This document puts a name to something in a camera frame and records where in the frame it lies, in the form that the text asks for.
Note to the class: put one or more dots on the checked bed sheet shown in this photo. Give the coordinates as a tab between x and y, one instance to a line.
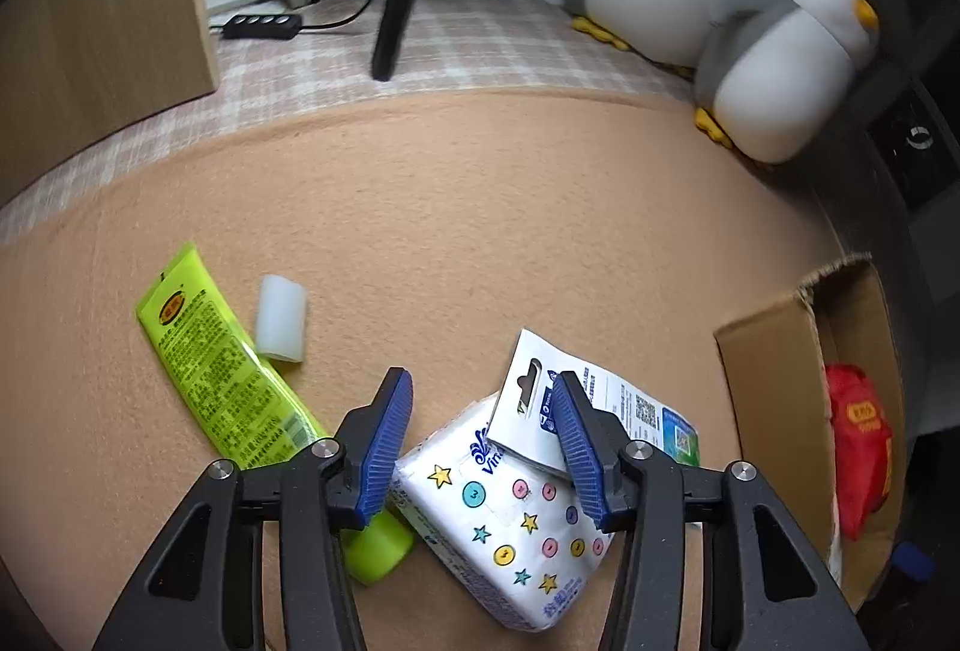
487	43

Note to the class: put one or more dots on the star print tissue pack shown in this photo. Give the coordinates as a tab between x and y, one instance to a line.
495	516

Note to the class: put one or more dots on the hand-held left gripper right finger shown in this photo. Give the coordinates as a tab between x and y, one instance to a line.
581	456

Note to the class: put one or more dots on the small penguin plush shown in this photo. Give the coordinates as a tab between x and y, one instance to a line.
780	88

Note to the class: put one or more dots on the green squeeze tube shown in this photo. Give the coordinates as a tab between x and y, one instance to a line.
202	336

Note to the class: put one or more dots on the white card packet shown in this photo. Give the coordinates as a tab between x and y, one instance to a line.
514	426

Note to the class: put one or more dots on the translucent white cap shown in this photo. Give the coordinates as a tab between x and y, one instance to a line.
279	321

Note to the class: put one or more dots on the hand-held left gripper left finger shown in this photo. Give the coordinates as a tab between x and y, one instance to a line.
382	448

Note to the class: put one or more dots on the light wooden board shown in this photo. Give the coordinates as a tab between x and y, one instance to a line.
97	21

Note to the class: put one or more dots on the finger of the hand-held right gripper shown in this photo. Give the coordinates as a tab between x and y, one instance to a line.
915	561

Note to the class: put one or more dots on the red cloth bag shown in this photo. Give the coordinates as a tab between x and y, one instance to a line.
855	441

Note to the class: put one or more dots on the cardboard box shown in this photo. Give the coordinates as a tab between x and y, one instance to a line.
772	381

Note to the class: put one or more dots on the brown blanket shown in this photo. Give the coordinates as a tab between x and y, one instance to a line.
450	208

